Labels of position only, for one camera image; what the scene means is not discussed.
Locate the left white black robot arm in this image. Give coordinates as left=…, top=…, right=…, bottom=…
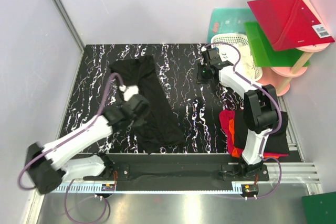
left=25, top=86, right=150, bottom=195

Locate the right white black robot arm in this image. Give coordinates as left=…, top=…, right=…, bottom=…
left=197, top=45, right=289, bottom=181

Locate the white plastic laundry basket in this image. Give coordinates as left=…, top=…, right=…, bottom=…
left=211, top=33, right=263, bottom=81

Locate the teal plastic board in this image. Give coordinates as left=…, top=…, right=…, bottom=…
left=207, top=8, right=256, bottom=42

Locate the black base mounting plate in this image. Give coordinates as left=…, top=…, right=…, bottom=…
left=70, top=153, right=270, bottom=192

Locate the green plastic sheet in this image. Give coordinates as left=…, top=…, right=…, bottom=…
left=244, top=22, right=303, bottom=67

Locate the orange t shirt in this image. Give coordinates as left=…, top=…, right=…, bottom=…
left=227, top=119, right=243, bottom=158

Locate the red plastic sheet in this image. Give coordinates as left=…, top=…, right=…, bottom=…
left=247, top=0, right=335, bottom=51

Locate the dark green board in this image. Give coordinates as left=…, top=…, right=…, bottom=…
left=302, top=192, right=336, bottom=224

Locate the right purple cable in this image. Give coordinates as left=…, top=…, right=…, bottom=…
left=202, top=42, right=283, bottom=200

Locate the purple cable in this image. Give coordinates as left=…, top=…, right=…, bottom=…
left=202, top=42, right=283, bottom=200
left=17, top=73, right=125, bottom=223

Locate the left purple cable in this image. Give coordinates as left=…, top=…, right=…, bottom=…
left=17, top=73, right=125, bottom=223

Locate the aluminium frame rail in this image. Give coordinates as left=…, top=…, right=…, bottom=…
left=51, top=163, right=319, bottom=194

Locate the left corner aluminium post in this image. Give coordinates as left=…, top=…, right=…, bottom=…
left=52, top=0, right=85, bottom=52

